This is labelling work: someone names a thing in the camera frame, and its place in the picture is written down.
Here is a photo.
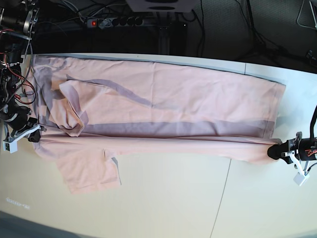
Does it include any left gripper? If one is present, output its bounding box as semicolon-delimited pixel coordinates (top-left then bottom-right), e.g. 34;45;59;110
267;131;309;178

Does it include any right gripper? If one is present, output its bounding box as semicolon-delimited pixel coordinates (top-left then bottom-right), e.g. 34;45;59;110
4;118;47;142

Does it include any pink T-shirt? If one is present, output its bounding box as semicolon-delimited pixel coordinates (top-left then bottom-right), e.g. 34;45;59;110
28;55;285;194

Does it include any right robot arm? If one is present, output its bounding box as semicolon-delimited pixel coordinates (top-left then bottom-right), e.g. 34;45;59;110
0;0;44;143

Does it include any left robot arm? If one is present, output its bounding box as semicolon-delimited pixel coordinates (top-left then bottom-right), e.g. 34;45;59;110
267;111;317;184

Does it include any black power strip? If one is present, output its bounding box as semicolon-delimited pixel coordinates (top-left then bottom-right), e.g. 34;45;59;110
86;17;145;29

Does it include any black power adapter box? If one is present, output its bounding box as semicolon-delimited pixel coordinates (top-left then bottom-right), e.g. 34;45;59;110
169;21;188;56

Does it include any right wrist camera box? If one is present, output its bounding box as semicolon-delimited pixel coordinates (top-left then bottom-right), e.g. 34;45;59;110
3;140;18;154

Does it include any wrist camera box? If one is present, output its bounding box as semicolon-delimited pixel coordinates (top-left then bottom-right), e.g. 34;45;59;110
3;140;18;154
294;173;310;186

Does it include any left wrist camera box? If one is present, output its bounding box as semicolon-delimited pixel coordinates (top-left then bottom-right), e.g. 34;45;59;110
294;173;310;186

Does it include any black floor cable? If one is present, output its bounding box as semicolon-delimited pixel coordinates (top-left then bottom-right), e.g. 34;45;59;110
247;0;298;60

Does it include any white cable loop on floor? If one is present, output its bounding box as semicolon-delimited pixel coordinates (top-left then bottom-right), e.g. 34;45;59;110
296;0;317;31

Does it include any aluminium table leg post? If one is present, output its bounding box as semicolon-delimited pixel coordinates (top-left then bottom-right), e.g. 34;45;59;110
158;26;170;55

